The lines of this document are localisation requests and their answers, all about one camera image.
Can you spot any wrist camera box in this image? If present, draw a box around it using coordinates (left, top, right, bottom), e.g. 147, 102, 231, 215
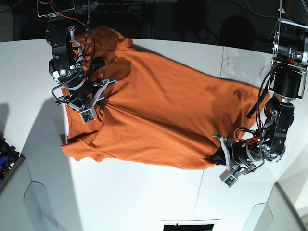
219, 170, 238, 188
79, 107, 97, 124

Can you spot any bin of blue black items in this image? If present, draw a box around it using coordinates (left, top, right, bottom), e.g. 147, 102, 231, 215
0, 134, 21, 182

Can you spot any black slot plate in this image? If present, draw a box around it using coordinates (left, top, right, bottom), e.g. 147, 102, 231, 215
162, 219, 220, 231

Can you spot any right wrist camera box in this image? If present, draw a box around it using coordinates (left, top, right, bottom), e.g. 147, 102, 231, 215
79, 107, 97, 124

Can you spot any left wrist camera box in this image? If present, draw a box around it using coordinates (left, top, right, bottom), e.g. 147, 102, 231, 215
219, 170, 238, 188

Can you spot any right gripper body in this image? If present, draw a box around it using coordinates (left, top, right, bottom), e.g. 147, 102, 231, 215
55, 78, 116, 112

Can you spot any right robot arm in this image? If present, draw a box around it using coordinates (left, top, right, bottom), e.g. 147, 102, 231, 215
37, 0, 116, 124

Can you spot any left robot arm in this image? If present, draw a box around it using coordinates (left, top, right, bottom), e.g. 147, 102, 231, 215
210, 0, 308, 186

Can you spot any black round stool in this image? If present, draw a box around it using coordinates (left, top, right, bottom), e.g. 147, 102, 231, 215
220, 15, 255, 49

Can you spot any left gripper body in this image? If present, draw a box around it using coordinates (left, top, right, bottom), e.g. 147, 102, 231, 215
213, 133, 264, 178

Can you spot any orange t-shirt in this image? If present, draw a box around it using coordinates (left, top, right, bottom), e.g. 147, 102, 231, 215
62, 26, 259, 170

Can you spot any white cable loop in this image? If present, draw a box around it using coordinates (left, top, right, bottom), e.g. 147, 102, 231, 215
245, 0, 280, 41

